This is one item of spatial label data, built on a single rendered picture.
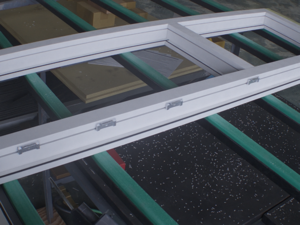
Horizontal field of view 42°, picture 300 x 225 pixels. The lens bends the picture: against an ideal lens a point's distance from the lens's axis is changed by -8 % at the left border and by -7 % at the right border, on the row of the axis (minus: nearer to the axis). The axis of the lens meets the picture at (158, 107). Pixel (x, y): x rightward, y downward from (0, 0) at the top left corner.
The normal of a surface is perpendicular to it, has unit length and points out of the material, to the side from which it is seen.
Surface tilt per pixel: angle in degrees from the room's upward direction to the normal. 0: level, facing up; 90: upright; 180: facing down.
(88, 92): 0
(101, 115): 0
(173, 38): 90
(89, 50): 90
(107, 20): 90
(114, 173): 0
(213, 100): 90
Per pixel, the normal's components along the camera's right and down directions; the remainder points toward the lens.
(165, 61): 0.11, -0.84
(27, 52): 0.59, 0.48
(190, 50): -0.79, 0.24
